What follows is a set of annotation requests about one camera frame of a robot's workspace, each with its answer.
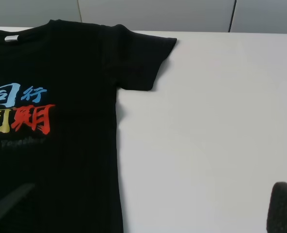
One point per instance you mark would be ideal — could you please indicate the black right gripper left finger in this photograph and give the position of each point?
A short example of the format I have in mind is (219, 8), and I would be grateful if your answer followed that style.
(13, 198)

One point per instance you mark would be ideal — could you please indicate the black printed t-shirt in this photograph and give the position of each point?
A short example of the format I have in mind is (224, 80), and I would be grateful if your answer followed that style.
(58, 91)

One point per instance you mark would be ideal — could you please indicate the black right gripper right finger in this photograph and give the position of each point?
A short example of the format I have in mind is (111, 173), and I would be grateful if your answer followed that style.
(277, 213)

